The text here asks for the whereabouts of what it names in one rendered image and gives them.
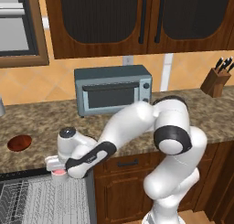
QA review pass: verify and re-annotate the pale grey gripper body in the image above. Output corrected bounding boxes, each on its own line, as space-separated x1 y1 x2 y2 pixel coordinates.
44 154 67 172

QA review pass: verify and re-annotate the pink cup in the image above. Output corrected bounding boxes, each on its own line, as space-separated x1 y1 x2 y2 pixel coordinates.
51 169 69 182

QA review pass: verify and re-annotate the brown red bowl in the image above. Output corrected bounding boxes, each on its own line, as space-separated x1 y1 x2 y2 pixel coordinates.
6 134 33 153

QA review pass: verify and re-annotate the wooden base cupboard door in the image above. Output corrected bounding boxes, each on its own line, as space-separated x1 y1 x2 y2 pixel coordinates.
94 168 157 224
195 141 234 224

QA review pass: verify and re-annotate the toaster oven glass door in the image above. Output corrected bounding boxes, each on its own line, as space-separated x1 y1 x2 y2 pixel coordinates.
81 81 142 112

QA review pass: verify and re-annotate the wooden cupboard door dark glass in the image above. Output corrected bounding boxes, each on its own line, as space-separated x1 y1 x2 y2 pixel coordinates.
43 0 154 60
147 0 234 55

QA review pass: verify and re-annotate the grey metal object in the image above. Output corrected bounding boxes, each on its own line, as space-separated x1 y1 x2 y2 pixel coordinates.
0 95 6 118

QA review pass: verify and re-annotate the wooden drawer front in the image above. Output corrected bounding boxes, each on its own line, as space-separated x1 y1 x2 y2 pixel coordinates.
102 150 160 175

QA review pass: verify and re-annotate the grey toaster oven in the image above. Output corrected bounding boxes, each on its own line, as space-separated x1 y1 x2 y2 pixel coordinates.
73 64 154 118

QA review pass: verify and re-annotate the wooden framed window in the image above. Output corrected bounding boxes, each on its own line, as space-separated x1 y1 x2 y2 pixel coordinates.
0 0 50 69

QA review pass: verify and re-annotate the wooden knife block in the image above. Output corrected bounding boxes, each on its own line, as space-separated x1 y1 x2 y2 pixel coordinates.
199 67 232 99

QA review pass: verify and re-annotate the open dishwasher with wire rack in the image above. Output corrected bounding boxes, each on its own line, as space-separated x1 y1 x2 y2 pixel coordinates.
0 168 98 224

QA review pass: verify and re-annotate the black drawer handle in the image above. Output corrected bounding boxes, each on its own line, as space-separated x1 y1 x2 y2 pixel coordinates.
117 158 140 168

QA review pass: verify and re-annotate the dark toaster oven door handle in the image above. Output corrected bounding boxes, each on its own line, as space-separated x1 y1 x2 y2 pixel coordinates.
82 82 140 92

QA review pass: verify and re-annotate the white wall socket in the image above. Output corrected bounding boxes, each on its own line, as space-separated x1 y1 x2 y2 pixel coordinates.
122 55 134 67

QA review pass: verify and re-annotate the black cupboard door handle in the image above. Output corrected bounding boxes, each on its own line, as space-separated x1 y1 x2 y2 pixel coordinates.
138 0 148 46
154 0 166 45

